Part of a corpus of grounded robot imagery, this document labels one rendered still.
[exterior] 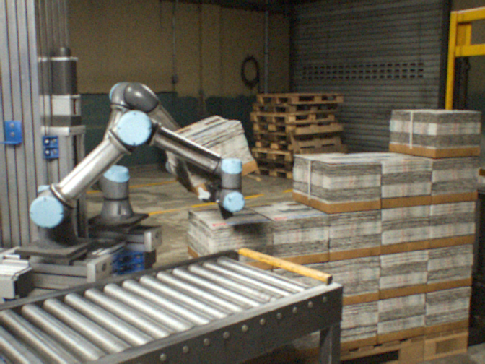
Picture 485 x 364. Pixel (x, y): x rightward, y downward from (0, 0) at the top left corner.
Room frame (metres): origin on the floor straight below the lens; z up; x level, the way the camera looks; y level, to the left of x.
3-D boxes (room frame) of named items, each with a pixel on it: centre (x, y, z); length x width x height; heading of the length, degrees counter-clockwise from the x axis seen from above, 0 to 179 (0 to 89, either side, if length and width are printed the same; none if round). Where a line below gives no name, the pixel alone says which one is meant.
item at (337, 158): (2.89, -0.46, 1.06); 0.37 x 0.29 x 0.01; 21
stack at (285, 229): (2.83, -0.34, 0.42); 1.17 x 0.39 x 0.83; 112
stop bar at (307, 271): (1.95, -0.14, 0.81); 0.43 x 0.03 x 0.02; 41
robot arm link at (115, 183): (2.67, 0.59, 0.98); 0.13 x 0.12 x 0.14; 43
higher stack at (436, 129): (3.10, -1.01, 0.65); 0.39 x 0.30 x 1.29; 22
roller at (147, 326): (1.57, 0.32, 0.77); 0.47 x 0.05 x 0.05; 41
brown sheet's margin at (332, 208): (2.88, -0.46, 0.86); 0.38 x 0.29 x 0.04; 21
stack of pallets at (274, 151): (9.63, -0.89, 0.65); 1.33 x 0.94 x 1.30; 135
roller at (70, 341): (1.44, 0.47, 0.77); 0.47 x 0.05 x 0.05; 41
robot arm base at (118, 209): (2.66, 0.58, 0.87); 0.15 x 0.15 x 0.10
